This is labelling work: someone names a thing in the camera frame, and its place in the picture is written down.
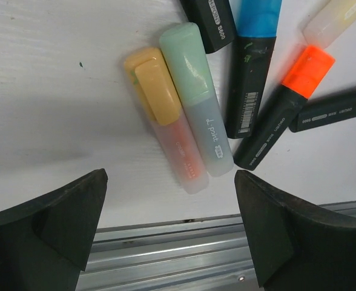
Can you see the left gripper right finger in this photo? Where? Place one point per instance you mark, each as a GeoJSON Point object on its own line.
{"type": "Point", "coordinates": [294, 244]}

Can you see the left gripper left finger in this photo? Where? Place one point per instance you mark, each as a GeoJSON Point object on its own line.
{"type": "Point", "coordinates": [45, 242]}

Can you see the mint pastel highlighter body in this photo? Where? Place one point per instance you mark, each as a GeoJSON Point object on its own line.
{"type": "Point", "coordinates": [206, 122]}

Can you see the peach pastel highlighter body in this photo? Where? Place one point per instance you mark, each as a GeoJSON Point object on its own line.
{"type": "Point", "coordinates": [180, 148]}

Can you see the yellow-orange pastel cap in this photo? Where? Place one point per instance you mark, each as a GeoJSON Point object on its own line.
{"type": "Point", "coordinates": [154, 86]}

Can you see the green cap black highlighter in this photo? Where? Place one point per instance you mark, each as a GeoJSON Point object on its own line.
{"type": "Point", "coordinates": [215, 21]}

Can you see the purple cap black highlighter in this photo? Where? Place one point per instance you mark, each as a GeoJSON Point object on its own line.
{"type": "Point", "coordinates": [329, 109]}

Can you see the orange cap black highlighter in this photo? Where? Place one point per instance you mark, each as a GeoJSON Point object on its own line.
{"type": "Point", "coordinates": [285, 103]}

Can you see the blue cap black highlighter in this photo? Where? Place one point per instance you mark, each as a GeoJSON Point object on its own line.
{"type": "Point", "coordinates": [251, 56]}

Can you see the yellow pastel highlighter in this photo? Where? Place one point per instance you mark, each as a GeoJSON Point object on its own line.
{"type": "Point", "coordinates": [330, 22]}

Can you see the front aluminium rail frame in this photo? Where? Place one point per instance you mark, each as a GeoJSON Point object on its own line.
{"type": "Point", "coordinates": [207, 252]}

